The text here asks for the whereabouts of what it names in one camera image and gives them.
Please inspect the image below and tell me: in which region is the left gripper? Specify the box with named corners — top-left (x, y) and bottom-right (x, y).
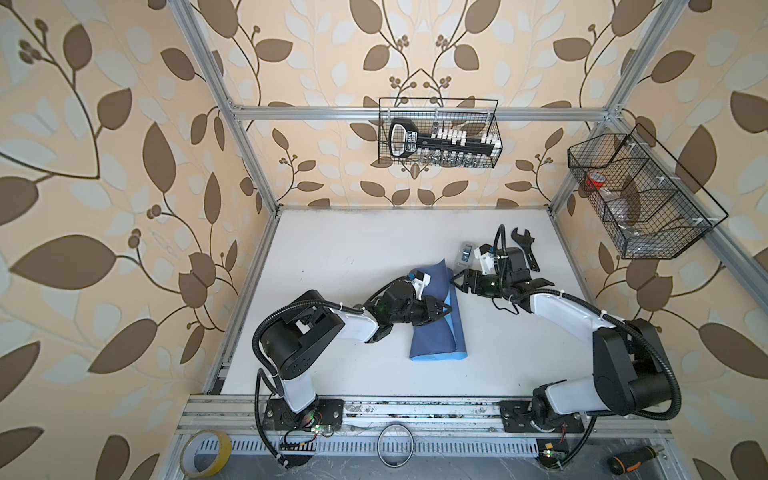
top-left (391, 295), bottom-right (456, 326)

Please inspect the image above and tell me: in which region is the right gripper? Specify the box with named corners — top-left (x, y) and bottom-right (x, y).
top-left (450, 268), bottom-right (509, 298)

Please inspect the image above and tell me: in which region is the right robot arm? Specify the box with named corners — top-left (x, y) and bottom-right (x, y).
top-left (451, 251), bottom-right (682, 432)

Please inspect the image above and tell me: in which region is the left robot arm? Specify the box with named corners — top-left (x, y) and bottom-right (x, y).
top-left (251, 275), bottom-right (453, 416)

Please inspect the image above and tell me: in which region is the black adjustable wrench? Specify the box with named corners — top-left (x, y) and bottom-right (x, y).
top-left (511, 227), bottom-right (540, 272)

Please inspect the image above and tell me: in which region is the red capped plastic item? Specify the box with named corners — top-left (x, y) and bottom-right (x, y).
top-left (584, 171), bottom-right (607, 192)

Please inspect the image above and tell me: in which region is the orange black screwdriver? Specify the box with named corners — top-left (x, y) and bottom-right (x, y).
top-left (606, 445), bottom-right (665, 475)

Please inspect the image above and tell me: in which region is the yellow tape roll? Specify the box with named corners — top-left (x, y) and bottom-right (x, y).
top-left (179, 430), bottom-right (233, 479)

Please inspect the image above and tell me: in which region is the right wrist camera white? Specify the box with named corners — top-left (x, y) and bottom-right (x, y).
top-left (473, 244), bottom-right (497, 275)

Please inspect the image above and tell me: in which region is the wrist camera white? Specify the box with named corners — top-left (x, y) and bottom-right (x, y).
top-left (408, 270), bottom-right (431, 300)
top-left (473, 244), bottom-right (497, 275)

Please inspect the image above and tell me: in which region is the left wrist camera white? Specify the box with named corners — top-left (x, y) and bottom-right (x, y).
top-left (408, 270), bottom-right (431, 300)

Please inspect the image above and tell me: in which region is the grey ring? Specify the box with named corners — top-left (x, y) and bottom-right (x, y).
top-left (376, 422), bottom-right (416, 469)

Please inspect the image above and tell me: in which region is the black socket set rail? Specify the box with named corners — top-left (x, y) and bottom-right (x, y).
top-left (381, 118), bottom-right (503, 163)

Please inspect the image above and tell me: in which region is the back wire basket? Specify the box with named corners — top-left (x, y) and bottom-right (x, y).
top-left (377, 96), bottom-right (503, 170)

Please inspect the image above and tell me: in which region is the wire basket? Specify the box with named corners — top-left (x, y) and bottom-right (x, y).
top-left (377, 96), bottom-right (503, 170)
top-left (567, 124), bottom-right (728, 260)

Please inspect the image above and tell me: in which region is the right wire basket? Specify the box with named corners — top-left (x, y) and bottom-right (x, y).
top-left (567, 124), bottom-right (728, 260)

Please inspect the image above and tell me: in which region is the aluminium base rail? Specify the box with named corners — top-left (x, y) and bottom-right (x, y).
top-left (176, 395), bottom-right (671, 458)

